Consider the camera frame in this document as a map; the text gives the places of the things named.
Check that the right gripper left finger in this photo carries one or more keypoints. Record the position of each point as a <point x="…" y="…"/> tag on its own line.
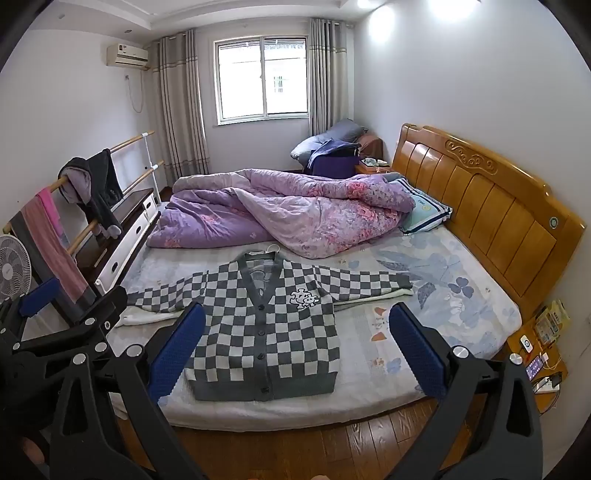
<point x="146" y="373"/>

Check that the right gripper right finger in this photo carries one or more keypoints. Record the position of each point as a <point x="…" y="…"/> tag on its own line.
<point x="507" y="441"/>

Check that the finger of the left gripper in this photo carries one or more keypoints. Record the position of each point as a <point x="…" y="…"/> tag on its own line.
<point x="99" y="320"/>
<point x="34" y="301"/>

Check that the grey white checkered cardigan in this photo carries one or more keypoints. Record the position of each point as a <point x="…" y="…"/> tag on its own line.
<point x="269" y="324"/>

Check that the white electric fan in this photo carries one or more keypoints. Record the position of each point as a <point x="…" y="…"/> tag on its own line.
<point x="16" y="271"/>

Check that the white power strip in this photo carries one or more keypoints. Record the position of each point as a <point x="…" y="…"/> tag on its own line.
<point x="548" y="384"/>

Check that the phone with lit screen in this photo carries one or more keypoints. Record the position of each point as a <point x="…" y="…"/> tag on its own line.
<point x="534" y="367"/>

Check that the pink striped towel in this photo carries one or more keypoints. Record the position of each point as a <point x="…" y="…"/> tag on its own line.
<point x="49" y="259"/>

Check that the wooden nightstand near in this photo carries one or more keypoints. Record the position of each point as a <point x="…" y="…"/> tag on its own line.
<point x="525" y="343"/>

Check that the wooden nightstand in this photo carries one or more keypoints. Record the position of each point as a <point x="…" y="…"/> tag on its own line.
<point x="372" y="156"/>
<point x="525" y="343"/>

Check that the yellow green box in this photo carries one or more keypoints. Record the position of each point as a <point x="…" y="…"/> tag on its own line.
<point x="551" y="322"/>

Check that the white floral bed sheet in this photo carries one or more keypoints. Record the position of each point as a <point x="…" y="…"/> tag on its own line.
<point x="453" y="293"/>

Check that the left grey curtain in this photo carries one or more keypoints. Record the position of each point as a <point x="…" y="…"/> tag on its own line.
<point x="178" y="107"/>

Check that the grey curtain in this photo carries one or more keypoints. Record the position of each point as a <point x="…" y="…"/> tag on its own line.
<point x="178" y="107"/>
<point x="328" y="93"/>

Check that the blue striped pillow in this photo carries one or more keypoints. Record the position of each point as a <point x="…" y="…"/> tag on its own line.
<point x="428" y="213"/>

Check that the purple floral duvet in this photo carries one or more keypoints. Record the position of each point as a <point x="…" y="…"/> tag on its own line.
<point x="314" y="217"/>

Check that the white air conditioner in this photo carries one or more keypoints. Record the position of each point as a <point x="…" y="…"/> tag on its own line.
<point x="122" y="55"/>

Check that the blue grey bedding pile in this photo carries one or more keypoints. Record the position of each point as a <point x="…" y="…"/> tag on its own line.
<point x="333" y="154"/>

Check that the window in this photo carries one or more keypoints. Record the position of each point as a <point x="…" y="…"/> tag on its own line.
<point x="261" y="78"/>

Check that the wooden nightstand far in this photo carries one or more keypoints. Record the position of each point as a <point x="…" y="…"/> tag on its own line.
<point x="372" y="156"/>

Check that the right grey curtain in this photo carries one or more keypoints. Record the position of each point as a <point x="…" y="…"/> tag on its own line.
<point x="328" y="93"/>

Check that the black jacket on rail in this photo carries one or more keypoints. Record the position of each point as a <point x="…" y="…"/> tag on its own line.
<point x="93" y="186"/>

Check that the wooden clothes rail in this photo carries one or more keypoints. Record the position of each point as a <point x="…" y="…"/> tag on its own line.
<point x="53" y="213"/>

